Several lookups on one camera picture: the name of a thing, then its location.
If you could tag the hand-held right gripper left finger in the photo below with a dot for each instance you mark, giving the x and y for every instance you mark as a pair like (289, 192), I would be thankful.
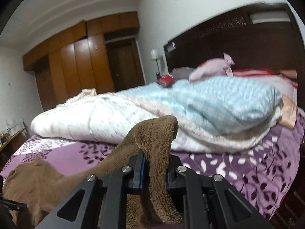
(142, 171)

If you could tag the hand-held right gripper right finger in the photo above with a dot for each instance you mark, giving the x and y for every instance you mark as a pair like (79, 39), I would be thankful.
(168, 179)

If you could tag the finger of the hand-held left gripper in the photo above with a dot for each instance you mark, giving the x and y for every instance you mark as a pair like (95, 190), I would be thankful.
(16, 205)

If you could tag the brown fleece garment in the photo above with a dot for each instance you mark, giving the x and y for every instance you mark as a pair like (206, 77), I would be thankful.
(152, 138)

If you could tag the cluttered wooden desk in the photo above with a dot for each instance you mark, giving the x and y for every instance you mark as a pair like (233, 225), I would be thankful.
(12, 136)

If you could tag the purple leaf print blanket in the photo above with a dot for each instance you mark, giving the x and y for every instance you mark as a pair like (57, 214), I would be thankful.
(250, 171)

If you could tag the white quilt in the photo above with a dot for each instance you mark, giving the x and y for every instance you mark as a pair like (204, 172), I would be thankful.
(71, 124)

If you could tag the light blue checked quilt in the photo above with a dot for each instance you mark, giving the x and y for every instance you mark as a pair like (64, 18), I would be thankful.
(214, 100)

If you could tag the red packet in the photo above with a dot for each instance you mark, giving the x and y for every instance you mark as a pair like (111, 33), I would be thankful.
(166, 80)

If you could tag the cream satin cloth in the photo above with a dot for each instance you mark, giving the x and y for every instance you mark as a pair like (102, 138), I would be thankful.
(83, 95)

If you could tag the grey pillow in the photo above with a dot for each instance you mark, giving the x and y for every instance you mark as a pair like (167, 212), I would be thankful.
(182, 72)

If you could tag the dark wooden door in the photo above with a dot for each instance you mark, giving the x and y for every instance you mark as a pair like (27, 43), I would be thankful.
(125, 64)

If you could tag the white bedside lamp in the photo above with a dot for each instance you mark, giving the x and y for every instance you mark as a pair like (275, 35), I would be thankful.
(156, 57)

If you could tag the brown wooden wardrobe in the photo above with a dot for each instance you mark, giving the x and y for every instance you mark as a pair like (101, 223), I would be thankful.
(71, 64)

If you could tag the peach pillow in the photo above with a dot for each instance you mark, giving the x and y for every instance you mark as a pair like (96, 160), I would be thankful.
(289, 109)

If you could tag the dark wooden headboard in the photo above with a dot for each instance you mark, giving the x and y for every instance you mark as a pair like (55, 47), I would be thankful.
(214, 45)

